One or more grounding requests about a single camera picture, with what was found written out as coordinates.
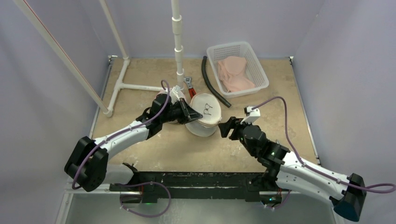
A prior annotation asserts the pink bra in basket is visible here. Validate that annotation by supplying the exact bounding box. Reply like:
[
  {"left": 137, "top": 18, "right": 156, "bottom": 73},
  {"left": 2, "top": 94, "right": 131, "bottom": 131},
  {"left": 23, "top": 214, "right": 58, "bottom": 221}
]
[{"left": 217, "top": 56, "right": 255, "bottom": 92}]

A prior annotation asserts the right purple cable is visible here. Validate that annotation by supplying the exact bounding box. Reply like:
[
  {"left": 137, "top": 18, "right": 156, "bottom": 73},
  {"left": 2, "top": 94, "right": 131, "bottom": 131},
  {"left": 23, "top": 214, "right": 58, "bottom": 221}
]
[{"left": 252, "top": 96, "right": 396, "bottom": 194}]

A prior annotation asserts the white PVC pipe frame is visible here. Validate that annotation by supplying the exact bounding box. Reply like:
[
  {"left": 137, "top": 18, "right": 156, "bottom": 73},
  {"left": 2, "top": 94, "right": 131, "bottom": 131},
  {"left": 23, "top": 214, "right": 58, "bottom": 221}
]
[{"left": 14, "top": 0, "right": 185, "bottom": 117}]

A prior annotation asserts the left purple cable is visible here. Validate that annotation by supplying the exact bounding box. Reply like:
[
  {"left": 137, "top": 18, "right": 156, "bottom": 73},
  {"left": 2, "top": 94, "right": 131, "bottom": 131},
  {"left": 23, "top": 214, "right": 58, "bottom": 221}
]
[{"left": 71, "top": 80, "right": 171, "bottom": 190}]

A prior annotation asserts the white plastic basket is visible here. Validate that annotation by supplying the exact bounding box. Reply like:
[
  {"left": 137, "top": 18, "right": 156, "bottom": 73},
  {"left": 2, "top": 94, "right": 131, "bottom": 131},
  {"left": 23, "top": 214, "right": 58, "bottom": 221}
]
[{"left": 206, "top": 42, "right": 269, "bottom": 99}]

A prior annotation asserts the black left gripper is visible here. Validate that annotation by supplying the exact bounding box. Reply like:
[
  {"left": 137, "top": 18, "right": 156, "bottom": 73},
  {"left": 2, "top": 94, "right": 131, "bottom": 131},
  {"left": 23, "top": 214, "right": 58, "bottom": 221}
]
[{"left": 160, "top": 98, "right": 202, "bottom": 125}]

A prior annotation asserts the black corrugated hose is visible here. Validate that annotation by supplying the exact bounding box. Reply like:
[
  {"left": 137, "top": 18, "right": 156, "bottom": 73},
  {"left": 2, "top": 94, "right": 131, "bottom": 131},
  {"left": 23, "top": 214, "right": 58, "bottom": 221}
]
[{"left": 201, "top": 56, "right": 232, "bottom": 108}]

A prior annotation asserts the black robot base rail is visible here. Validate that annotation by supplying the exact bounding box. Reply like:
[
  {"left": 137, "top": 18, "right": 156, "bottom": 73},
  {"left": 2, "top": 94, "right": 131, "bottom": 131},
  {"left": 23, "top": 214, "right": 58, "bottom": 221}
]
[{"left": 110, "top": 171, "right": 286, "bottom": 204}]

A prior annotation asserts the loose purple cable at base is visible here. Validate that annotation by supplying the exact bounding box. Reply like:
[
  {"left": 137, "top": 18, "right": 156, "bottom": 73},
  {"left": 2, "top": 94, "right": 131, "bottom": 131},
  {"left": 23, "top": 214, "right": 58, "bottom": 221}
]
[{"left": 119, "top": 183, "right": 171, "bottom": 218}]

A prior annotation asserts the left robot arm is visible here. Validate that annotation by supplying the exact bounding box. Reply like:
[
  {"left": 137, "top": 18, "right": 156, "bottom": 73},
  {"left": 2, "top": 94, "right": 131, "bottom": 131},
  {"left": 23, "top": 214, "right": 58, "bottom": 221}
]
[{"left": 64, "top": 94, "right": 203, "bottom": 192}]

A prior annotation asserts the pink-rimmed mesh laundry bag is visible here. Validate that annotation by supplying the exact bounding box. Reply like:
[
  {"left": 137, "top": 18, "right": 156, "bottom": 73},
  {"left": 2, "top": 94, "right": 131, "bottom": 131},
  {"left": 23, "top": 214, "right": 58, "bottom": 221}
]
[{"left": 150, "top": 91, "right": 185, "bottom": 123}]

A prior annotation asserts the red-handled adjustable wrench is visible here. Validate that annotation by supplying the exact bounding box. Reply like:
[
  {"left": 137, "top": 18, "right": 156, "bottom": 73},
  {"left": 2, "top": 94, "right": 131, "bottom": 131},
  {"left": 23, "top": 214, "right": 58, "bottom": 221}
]
[{"left": 184, "top": 77, "right": 197, "bottom": 98}]

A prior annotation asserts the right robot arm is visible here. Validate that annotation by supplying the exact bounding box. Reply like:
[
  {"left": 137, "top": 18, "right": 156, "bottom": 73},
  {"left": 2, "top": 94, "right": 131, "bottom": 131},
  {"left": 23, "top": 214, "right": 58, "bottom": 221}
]
[{"left": 218, "top": 117, "right": 367, "bottom": 222}]

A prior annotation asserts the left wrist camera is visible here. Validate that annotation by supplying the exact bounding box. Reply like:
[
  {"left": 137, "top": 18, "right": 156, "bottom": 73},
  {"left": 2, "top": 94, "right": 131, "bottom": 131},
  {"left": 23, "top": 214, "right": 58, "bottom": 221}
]
[{"left": 170, "top": 85, "right": 185, "bottom": 104}]

